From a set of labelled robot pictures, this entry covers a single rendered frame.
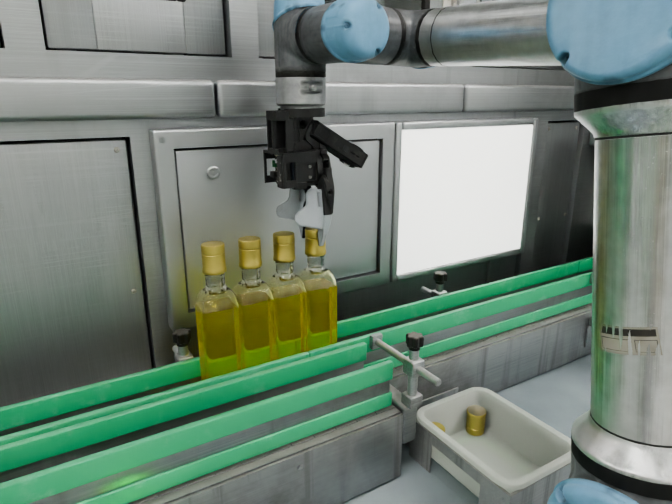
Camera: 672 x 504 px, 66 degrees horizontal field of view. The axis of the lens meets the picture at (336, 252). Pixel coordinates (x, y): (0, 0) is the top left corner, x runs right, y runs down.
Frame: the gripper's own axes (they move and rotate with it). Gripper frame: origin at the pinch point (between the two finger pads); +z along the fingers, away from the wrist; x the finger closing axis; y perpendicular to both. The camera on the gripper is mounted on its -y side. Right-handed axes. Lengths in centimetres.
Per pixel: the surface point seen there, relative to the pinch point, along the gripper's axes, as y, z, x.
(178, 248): 19.5, 2.3, -11.9
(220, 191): 11.4, -6.3, -12.4
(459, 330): -30.2, 23.4, 4.2
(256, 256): 11.4, 1.5, 1.8
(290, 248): 5.6, 1.2, 1.8
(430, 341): -22.7, 23.8, 4.1
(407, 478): -7.9, 40.3, 16.2
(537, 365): -54, 37, 6
